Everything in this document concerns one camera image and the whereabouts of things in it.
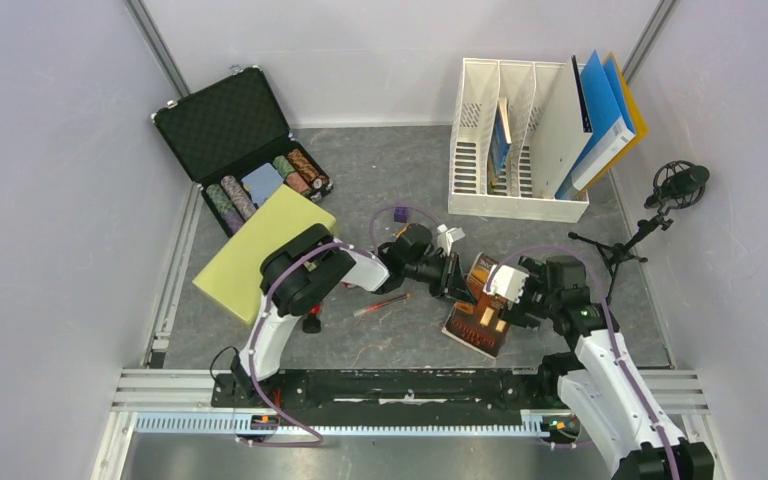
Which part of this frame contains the black poker chip case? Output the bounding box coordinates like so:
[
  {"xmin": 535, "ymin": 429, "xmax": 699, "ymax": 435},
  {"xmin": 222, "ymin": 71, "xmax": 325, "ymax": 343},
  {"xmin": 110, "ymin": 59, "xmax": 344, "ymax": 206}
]
[{"xmin": 151, "ymin": 66, "xmax": 334, "ymax": 237}]

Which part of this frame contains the red black stamp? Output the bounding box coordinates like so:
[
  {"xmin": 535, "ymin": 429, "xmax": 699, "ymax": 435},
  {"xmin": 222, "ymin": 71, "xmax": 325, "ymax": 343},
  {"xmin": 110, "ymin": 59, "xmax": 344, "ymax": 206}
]
[{"xmin": 302, "ymin": 303, "xmax": 322, "ymax": 334}]

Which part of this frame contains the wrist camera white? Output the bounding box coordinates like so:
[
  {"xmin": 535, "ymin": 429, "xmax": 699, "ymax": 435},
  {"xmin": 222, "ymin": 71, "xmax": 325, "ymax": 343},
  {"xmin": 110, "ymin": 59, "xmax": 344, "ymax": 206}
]
[
  {"xmin": 483, "ymin": 265, "xmax": 529, "ymax": 303},
  {"xmin": 435, "ymin": 223, "xmax": 465, "ymax": 256}
]

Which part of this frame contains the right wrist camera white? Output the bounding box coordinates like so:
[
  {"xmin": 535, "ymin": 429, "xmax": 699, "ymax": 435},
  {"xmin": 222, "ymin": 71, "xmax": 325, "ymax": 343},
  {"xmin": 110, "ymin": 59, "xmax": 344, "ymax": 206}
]
[{"xmin": 483, "ymin": 265, "xmax": 529, "ymax": 303}]

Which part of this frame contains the Animal Farm book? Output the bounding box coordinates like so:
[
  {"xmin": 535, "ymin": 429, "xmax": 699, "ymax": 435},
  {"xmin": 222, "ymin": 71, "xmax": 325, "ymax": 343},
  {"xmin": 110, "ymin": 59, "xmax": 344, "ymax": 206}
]
[{"xmin": 487, "ymin": 97, "xmax": 512, "ymax": 192}]

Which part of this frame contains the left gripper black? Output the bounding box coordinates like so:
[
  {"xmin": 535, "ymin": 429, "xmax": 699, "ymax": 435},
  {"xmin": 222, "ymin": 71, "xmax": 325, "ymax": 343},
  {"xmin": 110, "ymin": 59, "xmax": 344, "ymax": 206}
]
[{"xmin": 403, "ymin": 252, "xmax": 477, "ymax": 308}]

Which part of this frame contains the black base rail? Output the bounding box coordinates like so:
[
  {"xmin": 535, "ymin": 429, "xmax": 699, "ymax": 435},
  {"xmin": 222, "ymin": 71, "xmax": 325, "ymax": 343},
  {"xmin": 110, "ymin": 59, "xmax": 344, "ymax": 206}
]
[{"xmin": 211, "ymin": 368, "xmax": 566, "ymax": 427}]

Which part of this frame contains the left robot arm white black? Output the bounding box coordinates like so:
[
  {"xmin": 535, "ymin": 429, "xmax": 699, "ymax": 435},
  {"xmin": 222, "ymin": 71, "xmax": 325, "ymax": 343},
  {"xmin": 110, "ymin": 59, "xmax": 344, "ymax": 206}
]
[{"xmin": 231, "ymin": 223, "xmax": 476, "ymax": 408}]

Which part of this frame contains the blue plastic folder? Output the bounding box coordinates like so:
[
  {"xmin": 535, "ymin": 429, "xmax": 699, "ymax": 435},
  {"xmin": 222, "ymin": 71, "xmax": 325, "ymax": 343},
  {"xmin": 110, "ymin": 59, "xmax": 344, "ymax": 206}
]
[{"xmin": 555, "ymin": 51, "xmax": 637, "ymax": 200}]

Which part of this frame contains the orange plastic folder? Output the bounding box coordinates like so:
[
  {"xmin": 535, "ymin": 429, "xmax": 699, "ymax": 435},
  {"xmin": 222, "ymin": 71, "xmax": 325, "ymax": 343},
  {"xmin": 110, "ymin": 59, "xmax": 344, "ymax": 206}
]
[{"xmin": 585, "ymin": 52, "xmax": 649, "ymax": 190}]

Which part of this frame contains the white file organizer rack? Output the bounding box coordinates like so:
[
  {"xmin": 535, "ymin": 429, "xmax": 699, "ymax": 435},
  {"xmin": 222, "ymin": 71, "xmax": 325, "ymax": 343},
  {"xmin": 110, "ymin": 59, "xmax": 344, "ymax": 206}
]
[{"xmin": 447, "ymin": 58, "xmax": 589, "ymax": 223}]

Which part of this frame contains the green drawer cabinet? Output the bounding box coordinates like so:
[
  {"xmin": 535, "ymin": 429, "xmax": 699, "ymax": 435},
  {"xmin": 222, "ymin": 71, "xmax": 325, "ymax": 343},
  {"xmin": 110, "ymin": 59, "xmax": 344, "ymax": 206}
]
[{"xmin": 193, "ymin": 186, "xmax": 337, "ymax": 326}]

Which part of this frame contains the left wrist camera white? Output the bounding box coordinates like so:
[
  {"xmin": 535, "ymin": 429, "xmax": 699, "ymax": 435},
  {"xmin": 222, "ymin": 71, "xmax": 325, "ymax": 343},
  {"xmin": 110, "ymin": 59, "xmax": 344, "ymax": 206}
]
[{"xmin": 435, "ymin": 223, "xmax": 465, "ymax": 256}]

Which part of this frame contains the white paper box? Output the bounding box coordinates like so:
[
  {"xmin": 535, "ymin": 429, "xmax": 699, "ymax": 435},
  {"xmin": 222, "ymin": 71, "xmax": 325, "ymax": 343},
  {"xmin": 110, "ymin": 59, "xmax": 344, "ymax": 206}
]
[{"xmin": 530, "ymin": 55, "xmax": 592, "ymax": 199}]

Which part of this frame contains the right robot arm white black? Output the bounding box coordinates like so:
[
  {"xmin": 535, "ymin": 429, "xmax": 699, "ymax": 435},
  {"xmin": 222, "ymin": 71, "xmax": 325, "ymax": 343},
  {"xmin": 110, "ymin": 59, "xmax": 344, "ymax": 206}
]
[{"xmin": 513, "ymin": 255, "xmax": 715, "ymax": 479}]

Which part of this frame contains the red pen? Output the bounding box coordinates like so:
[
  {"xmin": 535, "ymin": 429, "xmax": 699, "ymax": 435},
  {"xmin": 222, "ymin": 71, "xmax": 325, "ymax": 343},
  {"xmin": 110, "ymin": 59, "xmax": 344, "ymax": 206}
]
[{"xmin": 353, "ymin": 292, "xmax": 413, "ymax": 318}]

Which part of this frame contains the brown small book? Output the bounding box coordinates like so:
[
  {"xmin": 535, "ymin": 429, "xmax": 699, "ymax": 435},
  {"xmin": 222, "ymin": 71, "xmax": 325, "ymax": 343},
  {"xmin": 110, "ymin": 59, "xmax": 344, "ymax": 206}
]
[{"xmin": 441, "ymin": 253, "xmax": 509, "ymax": 359}]

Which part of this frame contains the purple cube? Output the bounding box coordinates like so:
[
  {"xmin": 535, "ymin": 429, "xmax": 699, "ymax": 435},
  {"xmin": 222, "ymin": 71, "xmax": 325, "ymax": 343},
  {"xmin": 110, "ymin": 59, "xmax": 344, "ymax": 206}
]
[{"xmin": 393, "ymin": 205, "xmax": 410, "ymax": 224}]

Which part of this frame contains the black microphone on tripod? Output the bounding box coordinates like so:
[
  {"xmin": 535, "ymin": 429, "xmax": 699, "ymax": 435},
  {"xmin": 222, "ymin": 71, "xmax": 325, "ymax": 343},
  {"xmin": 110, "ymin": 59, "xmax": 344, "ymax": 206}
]
[{"xmin": 568, "ymin": 160, "xmax": 710, "ymax": 301}]

